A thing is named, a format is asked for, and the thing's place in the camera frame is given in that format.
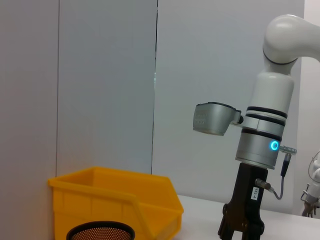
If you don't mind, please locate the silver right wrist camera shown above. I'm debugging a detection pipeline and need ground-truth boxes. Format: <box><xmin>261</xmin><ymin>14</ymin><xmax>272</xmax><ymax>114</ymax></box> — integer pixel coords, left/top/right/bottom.
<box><xmin>192</xmin><ymin>101</ymin><xmax>245</xmax><ymax>137</ymax></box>

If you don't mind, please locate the yellow plastic bin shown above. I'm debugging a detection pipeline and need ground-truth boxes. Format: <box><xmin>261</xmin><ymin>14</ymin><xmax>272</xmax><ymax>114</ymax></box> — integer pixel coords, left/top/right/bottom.
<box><xmin>47</xmin><ymin>166</ymin><xmax>185</xmax><ymax>240</ymax></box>

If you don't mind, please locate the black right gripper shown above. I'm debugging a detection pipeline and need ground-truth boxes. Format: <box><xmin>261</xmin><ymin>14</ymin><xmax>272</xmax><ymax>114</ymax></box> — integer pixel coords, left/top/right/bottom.
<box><xmin>216</xmin><ymin>162</ymin><xmax>270</xmax><ymax>240</ymax></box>

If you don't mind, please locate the black mesh pen holder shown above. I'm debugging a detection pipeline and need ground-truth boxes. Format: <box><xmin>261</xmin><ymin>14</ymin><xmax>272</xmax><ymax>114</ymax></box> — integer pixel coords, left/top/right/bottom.
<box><xmin>66</xmin><ymin>220</ymin><xmax>136</xmax><ymax>240</ymax></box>

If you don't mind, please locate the white background robot device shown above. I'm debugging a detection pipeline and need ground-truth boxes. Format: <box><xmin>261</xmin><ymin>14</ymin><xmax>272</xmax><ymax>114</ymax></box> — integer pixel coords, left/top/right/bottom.
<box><xmin>301</xmin><ymin>149</ymin><xmax>320</xmax><ymax>219</ymax></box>

